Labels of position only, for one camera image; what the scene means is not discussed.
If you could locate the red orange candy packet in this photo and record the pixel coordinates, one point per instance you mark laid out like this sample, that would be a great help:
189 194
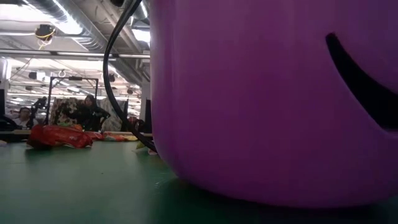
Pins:
115 137

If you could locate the purple pumpkin bucket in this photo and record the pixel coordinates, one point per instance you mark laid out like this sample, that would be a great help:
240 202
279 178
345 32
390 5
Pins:
248 109

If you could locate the black monitor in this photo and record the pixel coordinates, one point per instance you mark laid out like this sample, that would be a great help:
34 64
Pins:
147 115

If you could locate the grey hanging cloth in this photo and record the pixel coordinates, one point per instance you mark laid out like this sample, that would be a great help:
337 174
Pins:
110 115

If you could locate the bright ceiling light panel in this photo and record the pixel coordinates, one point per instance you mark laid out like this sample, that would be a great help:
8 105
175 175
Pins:
141 35

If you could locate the green table mat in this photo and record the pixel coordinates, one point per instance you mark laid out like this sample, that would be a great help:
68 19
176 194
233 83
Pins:
93 186

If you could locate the patterned cloth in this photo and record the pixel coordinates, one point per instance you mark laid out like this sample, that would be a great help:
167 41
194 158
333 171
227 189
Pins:
62 110

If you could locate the horizontal ceiling pipe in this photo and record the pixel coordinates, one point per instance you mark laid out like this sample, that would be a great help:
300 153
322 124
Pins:
62 53

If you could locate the black metal frame stand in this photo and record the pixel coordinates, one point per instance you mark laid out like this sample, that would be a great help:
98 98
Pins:
74 78

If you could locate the silver ventilation duct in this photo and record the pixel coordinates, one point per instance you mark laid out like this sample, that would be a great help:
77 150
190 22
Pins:
77 25

